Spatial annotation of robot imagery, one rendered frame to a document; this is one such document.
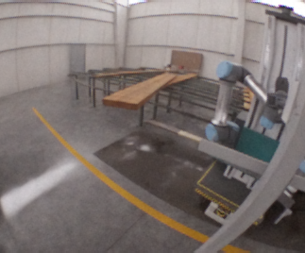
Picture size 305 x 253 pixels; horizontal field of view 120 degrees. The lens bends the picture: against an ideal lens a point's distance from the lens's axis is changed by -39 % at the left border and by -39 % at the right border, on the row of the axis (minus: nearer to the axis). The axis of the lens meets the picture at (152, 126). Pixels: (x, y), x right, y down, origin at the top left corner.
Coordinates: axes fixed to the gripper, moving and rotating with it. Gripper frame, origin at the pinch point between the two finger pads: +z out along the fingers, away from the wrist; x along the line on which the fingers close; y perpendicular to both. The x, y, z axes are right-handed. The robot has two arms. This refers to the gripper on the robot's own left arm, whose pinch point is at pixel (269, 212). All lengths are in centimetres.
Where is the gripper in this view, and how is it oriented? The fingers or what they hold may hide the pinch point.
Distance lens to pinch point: 88.6
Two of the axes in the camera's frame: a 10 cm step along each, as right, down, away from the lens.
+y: -6.4, -1.3, -7.6
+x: 6.1, 5.1, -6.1
